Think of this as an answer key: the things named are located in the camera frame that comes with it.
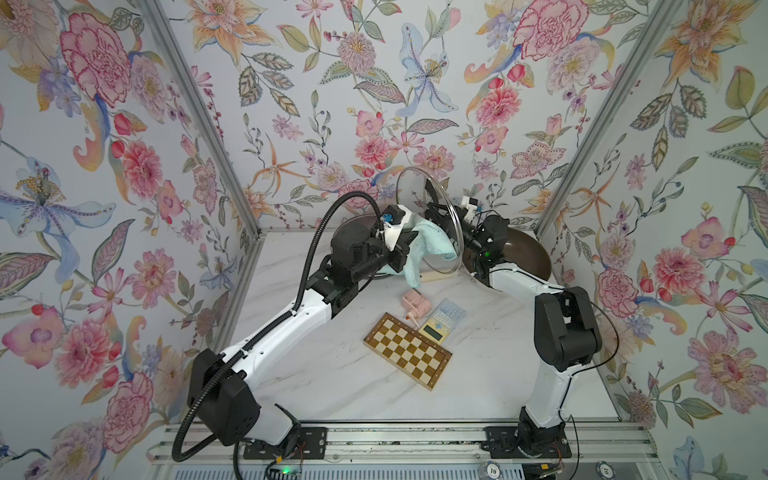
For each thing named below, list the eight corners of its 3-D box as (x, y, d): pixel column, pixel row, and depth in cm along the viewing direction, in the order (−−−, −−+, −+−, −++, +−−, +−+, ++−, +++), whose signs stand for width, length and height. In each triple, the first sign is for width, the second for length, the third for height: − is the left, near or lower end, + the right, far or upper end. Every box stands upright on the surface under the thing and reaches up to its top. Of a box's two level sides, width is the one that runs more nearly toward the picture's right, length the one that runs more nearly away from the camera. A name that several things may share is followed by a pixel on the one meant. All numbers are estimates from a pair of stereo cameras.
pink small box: (415, 322, 96) (416, 315, 93) (400, 303, 101) (401, 295, 98) (431, 312, 99) (433, 306, 95) (416, 294, 103) (417, 287, 100)
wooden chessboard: (363, 344, 92) (363, 341, 90) (387, 315, 98) (387, 311, 96) (430, 392, 83) (431, 390, 81) (451, 357, 90) (453, 354, 88)
